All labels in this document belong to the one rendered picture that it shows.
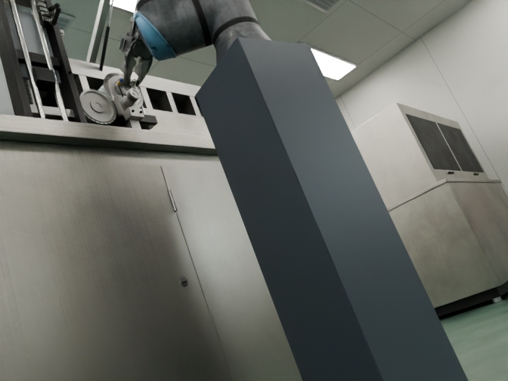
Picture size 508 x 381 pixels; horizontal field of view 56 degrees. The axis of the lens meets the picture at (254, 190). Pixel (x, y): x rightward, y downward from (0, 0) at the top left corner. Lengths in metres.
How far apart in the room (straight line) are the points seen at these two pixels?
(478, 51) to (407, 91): 0.85
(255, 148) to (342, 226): 0.23
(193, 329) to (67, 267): 0.30
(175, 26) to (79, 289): 0.59
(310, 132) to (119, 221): 0.44
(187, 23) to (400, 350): 0.79
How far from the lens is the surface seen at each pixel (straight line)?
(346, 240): 0.87
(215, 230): 1.22
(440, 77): 5.88
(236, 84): 0.99
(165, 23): 1.13
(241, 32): 1.09
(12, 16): 1.49
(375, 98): 6.14
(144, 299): 1.02
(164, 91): 2.39
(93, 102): 1.59
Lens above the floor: 0.35
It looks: 16 degrees up
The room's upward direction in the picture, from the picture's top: 21 degrees counter-clockwise
